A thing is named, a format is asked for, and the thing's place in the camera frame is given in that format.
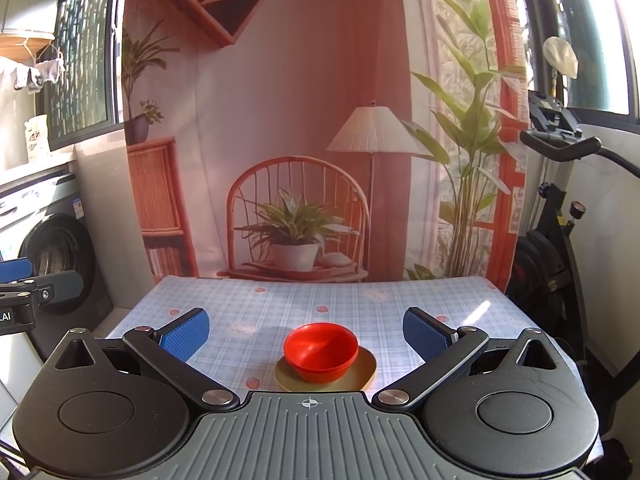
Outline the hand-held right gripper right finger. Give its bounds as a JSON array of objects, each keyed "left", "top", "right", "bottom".
[{"left": 372, "top": 306, "right": 559, "bottom": 412}]

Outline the window with dark frame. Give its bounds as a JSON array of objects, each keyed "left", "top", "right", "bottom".
[{"left": 515, "top": 0, "right": 640, "bottom": 133}]

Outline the printed backdrop cloth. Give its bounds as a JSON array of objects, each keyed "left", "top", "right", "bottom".
[{"left": 120, "top": 0, "right": 532, "bottom": 284}]

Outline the grey washing machine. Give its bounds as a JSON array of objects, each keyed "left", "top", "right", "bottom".
[{"left": 0, "top": 165, "right": 115, "bottom": 333}]

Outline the white detergent bag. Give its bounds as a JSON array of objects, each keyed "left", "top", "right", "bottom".
[{"left": 24, "top": 114, "right": 51, "bottom": 163}]

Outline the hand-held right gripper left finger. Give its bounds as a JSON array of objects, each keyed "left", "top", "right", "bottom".
[{"left": 52, "top": 308, "right": 242, "bottom": 413}]

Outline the red bowl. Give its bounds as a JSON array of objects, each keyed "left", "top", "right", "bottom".
[{"left": 283, "top": 324, "right": 360, "bottom": 383}]

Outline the green plate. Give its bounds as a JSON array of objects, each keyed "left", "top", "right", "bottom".
[{"left": 274, "top": 345, "right": 377, "bottom": 393}]

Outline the black exercise bike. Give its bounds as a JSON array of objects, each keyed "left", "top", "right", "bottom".
[{"left": 504, "top": 89, "right": 640, "bottom": 366}]

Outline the window with metal grille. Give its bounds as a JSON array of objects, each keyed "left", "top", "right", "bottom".
[{"left": 47, "top": 0, "right": 126, "bottom": 152}]

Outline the hanging laundry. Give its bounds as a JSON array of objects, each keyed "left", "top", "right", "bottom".
[{"left": 0, "top": 55, "right": 66, "bottom": 93}]

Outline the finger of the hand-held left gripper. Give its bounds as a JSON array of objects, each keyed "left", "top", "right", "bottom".
[
  {"left": 30, "top": 270, "right": 84, "bottom": 307},
  {"left": 0, "top": 258, "right": 35, "bottom": 286}
]

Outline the checked tablecloth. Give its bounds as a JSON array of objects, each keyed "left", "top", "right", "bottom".
[{"left": 92, "top": 276, "right": 601, "bottom": 466}]

